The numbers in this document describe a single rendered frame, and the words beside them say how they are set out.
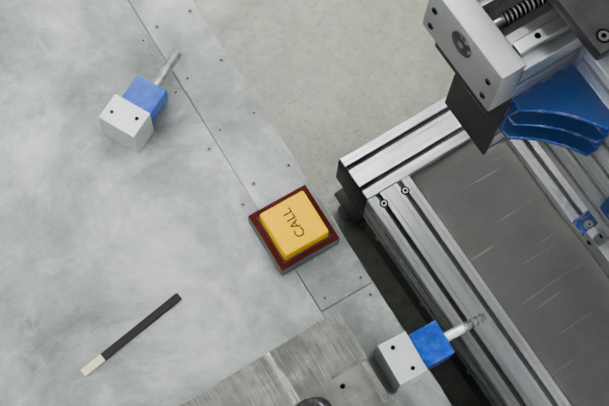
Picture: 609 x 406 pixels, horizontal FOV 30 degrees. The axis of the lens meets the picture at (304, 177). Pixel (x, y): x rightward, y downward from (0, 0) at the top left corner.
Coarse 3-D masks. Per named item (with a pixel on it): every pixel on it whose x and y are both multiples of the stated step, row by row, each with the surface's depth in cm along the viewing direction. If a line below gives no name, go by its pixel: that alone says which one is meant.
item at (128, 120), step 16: (144, 80) 138; (160, 80) 139; (128, 96) 137; (144, 96) 137; (160, 96) 137; (112, 112) 136; (128, 112) 135; (144, 112) 135; (112, 128) 135; (128, 128) 134; (144, 128) 136; (128, 144) 137; (144, 144) 139
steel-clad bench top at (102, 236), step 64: (0, 0) 145; (64, 0) 146; (128, 0) 146; (192, 0) 146; (0, 64) 142; (64, 64) 143; (128, 64) 143; (192, 64) 143; (0, 128) 139; (64, 128) 140; (192, 128) 140; (256, 128) 140; (0, 192) 136; (64, 192) 137; (128, 192) 137; (192, 192) 137; (256, 192) 137; (0, 256) 134; (64, 256) 134; (128, 256) 134; (192, 256) 134; (256, 256) 135; (320, 256) 135; (0, 320) 131; (64, 320) 131; (128, 320) 131; (192, 320) 132; (256, 320) 132; (320, 320) 132; (384, 320) 132; (0, 384) 128; (64, 384) 129; (128, 384) 129; (192, 384) 129; (384, 384) 130
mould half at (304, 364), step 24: (336, 312) 123; (312, 336) 122; (336, 336) 122; (264, 360) 122; (288, 360) 121; (312, 360) 121; (336, 360) 121; (216, 384) 121; (240, 384) 121; (264, 384) 121; (288, 384) 120; (312, 384) 120
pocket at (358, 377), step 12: (360, 360) 123; (336, 372) 121; (348, 372) 124; (360, 372) 124; (372, 372) 123; (336, 384) 123; (348, 384) 123; (360, 384) 123; (372, 384) 123; (348, 396) 123; (360, 396) 123; (372, 396) 123; (384, 396) 122
